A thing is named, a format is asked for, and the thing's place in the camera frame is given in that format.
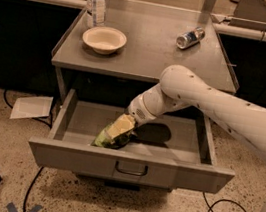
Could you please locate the dark low wall cabinets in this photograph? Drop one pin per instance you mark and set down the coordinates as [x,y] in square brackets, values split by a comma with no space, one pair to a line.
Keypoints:
[29,31]

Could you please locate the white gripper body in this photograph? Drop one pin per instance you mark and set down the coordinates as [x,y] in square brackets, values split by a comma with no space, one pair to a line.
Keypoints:
[138,109]

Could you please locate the cream white bowl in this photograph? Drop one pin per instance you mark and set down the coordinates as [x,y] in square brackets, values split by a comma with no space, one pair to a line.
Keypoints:
[104,40]

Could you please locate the green jalapeno chip bag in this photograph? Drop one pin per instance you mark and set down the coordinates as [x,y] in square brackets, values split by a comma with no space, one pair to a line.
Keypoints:
[110,140]

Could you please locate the white paper sheet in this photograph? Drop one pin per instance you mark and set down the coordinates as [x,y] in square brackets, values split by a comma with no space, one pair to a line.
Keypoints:
[31,107]

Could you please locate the grey metal cabinet counter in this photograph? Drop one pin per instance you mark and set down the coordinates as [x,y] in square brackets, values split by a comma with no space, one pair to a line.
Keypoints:
[151,31]

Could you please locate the silver soda can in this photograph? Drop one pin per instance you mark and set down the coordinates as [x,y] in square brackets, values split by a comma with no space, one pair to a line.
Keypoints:
[190,38]

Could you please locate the clear plastic water bottle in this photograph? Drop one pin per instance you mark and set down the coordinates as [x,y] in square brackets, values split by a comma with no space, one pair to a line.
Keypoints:
[96,12]

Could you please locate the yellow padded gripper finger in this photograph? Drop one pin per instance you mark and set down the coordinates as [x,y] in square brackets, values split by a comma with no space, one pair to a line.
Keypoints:
[122,125]

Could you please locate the black drawer handle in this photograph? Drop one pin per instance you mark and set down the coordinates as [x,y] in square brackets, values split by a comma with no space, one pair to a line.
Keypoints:
[131,173]

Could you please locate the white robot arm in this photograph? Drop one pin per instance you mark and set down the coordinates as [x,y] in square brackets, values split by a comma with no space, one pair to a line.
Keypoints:
[180,88]

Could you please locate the grey open top drawer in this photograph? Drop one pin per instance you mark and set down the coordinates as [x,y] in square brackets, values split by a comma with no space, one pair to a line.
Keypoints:
[178,150]

